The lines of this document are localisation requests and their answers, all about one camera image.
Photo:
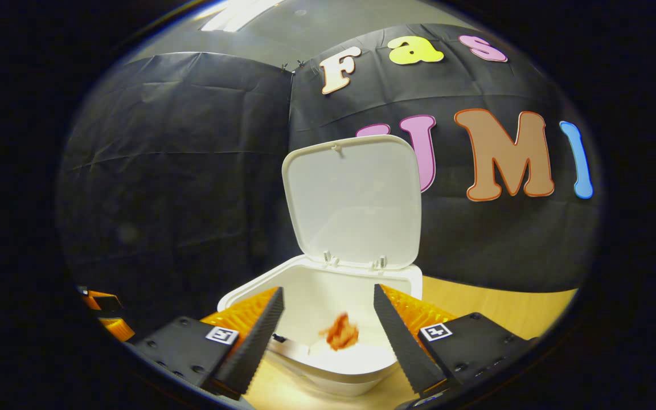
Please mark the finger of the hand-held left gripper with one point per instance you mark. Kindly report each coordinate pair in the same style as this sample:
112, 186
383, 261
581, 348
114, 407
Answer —
117, 329
103, 300

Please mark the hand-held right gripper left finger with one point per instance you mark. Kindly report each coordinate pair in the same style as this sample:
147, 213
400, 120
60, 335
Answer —
251, 347

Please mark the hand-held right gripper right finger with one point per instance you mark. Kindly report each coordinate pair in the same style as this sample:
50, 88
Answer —
405, 347

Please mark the orange paper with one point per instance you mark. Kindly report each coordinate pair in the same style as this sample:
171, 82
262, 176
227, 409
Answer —
340, 331

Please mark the white desktop garbage bin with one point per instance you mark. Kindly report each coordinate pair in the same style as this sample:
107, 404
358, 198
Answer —
351, 199

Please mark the black backdrop cloth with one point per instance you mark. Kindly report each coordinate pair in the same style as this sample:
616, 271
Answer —
163, 171

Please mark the rectangular ceiling light panel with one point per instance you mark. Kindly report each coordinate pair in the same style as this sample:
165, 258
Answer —
240, 14

